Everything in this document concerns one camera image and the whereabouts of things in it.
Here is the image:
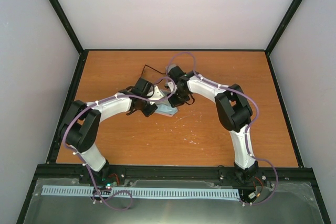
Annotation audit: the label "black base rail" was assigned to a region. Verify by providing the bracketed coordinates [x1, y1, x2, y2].
[82, 165, 262, 186]

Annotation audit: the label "pink glasses case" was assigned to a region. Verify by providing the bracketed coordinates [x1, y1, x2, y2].
[155, 100, 178, 117]

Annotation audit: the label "purple cable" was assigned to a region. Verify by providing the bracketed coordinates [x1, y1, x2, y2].
[62, 76, 177, 211]
[169, 50, 279, 206]

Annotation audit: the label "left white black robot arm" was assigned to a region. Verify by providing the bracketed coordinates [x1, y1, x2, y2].
[58, 78, 164, 184]

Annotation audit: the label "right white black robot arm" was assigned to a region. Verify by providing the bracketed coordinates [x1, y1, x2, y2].
[166, 64, 258, 183]

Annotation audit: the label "black cage frame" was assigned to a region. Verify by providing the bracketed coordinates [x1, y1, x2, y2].
[15, 0, 332, 224]

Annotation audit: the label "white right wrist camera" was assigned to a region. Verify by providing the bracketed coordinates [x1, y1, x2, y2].
[164, 81, 176, 93]

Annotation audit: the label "light blue cloth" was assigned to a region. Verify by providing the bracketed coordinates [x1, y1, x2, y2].
[155, 104, 178, 116]

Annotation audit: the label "black frame glasses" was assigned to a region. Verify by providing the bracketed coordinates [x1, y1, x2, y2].
[140, 64, 166, 77]

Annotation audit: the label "grey glasses case teal lining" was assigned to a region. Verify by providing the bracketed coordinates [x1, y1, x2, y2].
[165, 63, 177, 74]

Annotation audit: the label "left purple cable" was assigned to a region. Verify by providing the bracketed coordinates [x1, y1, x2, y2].
[62, 76, 177, 211]

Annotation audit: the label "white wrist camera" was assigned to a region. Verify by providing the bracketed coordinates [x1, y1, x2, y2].
[164, 81, 176, 93]
[148, 85, 165, 104]

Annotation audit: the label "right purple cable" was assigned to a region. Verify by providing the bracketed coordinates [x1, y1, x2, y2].
[169, 50, 279, 206]

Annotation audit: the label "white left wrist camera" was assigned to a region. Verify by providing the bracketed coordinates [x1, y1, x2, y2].
[148, 85, 165, 104]

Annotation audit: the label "light blue slotted cable duct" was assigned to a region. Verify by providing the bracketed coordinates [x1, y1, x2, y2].
[40, 185, 240, 201]

